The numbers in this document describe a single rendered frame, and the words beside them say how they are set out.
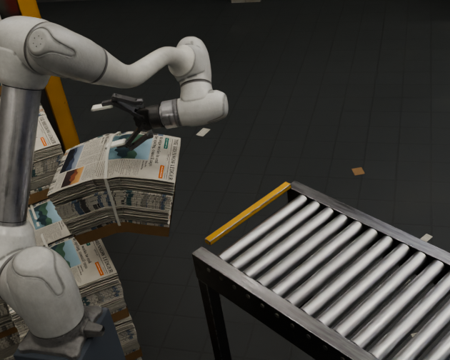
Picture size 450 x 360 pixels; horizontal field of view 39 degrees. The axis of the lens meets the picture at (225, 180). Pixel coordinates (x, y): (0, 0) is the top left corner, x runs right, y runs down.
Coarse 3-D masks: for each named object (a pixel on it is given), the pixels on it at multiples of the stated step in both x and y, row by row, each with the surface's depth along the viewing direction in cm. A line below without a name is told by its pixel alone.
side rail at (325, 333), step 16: (192, 256) 227; (208, 256) 223; (208, 272) 223; (224, 272) 216; (240, 272) 215; (224, 288) 220; (240, 288) 211; (256, 288) 208; (240, 304) 217; (256, 304) 208; (272, 304) 201; (288, 304) 200; (272, 320) 205; (288, 320) 197; (304, 320) 194; (288, 336) 202; (304, 336) 194; (320, 336) 188; (336, 336) 188; (320, 352) 192; (336, 352) 185; (352, 352) 182
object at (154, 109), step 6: (144, 108) 203; (150, 108) 202; (156, 108) 201; (144, 114) 203; (150, 114) 201; (156, 114) 200; (138, 120) 204; (144, 120) 204; (150, 120) 201; (156, 120) 201; (138, 126) 205; (150, 126) 205; (156, 126) 203; (162, 126) 204
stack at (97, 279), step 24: (48, 216) 250; (48, 240) 239; (72, 240) 236; (96, 240) 235; (72, 264) 225; (96, 264) 223; (96, 288) 219; (120, 288) 224; (24, 336) 216; (120, 336) 236
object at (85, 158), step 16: (80, 144) 226; (96, 144) 220; (64, 160) 221; (80, 160) 216; (96, 160) 211; (64, 176) 210; (80, 176) 206; (48, 192) 207; (64, 192) 205; (80, 192) 205; (96, 192) 205; (64, 208) 208; (80, 208) 208; (96, 208) 208; (80, 224) 212; (96, 224) 212
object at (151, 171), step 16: (144, 144) 217; (160, 144) 219; (176, 144) 220; (128, 160) 209; (144, 160) 209; (160, 160) 210; (176, 160) 212; (128, 176) 201; (144, 176) 202; (160, 176) 203; (128, 192) 204; (144, 192) 204; (160, 192) 204; (128, 208) 207; (144, 208) 207; (160, 208) 208; (144, 224) 212; (160, 224) 211
